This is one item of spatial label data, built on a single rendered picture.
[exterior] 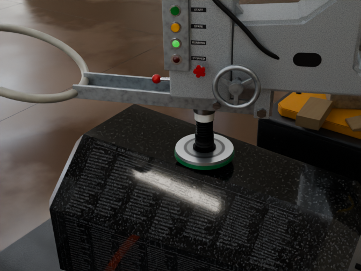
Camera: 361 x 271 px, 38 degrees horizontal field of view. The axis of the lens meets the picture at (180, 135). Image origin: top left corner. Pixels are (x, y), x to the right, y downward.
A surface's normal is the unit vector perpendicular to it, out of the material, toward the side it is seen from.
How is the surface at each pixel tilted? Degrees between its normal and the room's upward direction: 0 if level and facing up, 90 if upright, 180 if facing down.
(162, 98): 90
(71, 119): 0
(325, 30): 90
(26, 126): 0
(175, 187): 45
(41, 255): 0
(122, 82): 90
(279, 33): 90
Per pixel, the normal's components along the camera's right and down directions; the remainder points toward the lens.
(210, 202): -0.39, -0.31
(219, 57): -0.18, 0.50
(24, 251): -0.02, -0.87
